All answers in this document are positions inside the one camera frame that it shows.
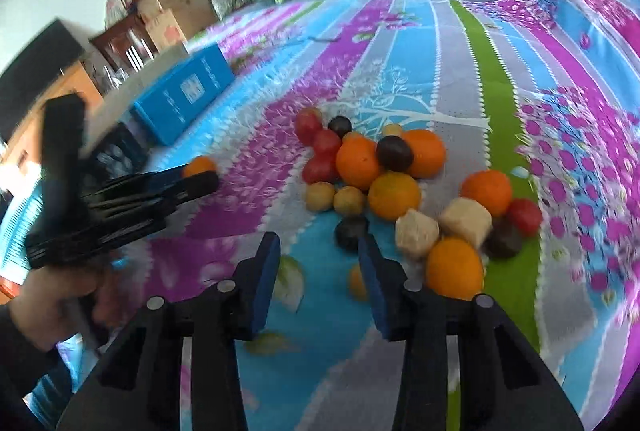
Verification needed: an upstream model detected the small orange tangerine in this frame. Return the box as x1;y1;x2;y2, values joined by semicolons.
181;155;217;178

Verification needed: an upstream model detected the red tomato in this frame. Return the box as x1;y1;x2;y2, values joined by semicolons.
294;107;323;146

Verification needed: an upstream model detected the person's left hand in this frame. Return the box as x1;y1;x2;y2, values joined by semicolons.
9;264;125;352

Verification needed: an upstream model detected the black patterned box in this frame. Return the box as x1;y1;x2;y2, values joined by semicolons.
82;122;149;184

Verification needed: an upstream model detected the beige cube fruit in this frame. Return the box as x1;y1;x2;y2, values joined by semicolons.
437;197;492;249
395;209;439;261

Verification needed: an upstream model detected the light blue plastic basket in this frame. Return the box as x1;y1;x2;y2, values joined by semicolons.
0;182;42;286

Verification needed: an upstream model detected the blue rectangular box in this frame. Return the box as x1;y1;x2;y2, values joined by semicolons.
130;43;235;146

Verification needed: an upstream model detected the wooden drawer chest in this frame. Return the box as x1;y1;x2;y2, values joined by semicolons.
0;60;104;163

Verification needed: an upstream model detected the large orange centre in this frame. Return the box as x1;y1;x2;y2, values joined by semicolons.
335;134;383;191

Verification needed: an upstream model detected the dark purple plum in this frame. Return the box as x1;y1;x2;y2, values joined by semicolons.
376;136;414;172

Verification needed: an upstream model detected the dark wooden side table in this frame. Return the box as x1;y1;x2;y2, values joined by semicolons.
90;13;157;74

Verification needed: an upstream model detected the black flat television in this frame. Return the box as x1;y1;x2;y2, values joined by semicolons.
0;20;85;143

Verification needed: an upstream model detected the lower cardboard box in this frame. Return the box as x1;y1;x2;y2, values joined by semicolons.
145;10;186;52

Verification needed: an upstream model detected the cardboard box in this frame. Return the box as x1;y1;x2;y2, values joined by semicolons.
145;10;186;52
134;0;219;40

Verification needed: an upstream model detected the striped floral bed sheet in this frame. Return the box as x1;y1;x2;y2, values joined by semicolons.
125;0;639;430

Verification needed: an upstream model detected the upper cardboard box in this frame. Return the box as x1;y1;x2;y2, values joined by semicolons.
134;0;219;40

